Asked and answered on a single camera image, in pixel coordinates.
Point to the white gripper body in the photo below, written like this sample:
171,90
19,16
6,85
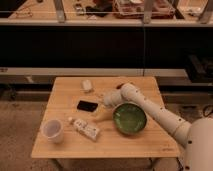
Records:
113,98

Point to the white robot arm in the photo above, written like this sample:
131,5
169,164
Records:
196,138

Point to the green bowl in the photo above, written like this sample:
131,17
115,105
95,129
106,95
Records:
129,118

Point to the white tube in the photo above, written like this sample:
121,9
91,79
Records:
85,128

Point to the wooden table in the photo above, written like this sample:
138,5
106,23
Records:
152,142

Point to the white plastic cup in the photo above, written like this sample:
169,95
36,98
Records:
52,130

